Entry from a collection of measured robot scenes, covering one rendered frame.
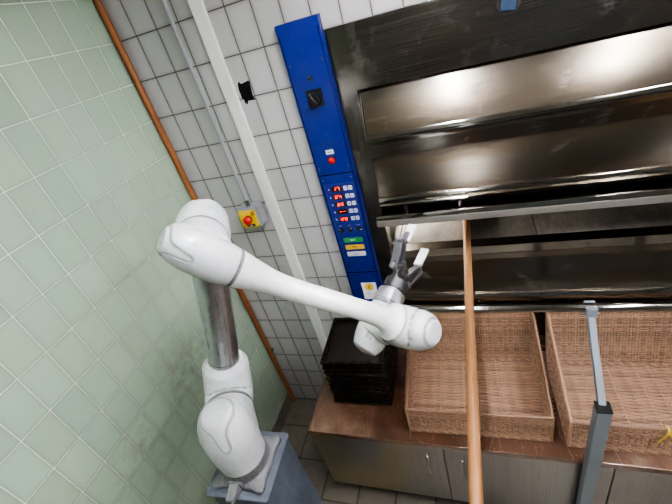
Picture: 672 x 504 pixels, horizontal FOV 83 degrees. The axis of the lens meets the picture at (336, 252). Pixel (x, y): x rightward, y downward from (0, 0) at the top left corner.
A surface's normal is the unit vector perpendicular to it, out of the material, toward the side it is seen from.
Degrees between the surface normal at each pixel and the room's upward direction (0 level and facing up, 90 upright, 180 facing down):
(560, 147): 70
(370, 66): 90
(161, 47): 90
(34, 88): 90
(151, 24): 90
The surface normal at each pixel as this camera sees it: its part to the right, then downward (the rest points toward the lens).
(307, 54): -0.25, 0.58
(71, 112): 0.94, -0.06
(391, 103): -0.32, 0.26
